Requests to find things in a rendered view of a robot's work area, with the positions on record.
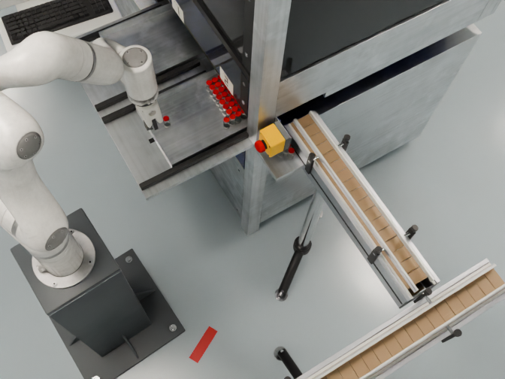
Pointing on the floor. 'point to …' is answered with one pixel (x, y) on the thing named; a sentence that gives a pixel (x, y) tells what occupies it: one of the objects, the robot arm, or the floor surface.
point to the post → (262, 98)
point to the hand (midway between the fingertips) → (149, 123)
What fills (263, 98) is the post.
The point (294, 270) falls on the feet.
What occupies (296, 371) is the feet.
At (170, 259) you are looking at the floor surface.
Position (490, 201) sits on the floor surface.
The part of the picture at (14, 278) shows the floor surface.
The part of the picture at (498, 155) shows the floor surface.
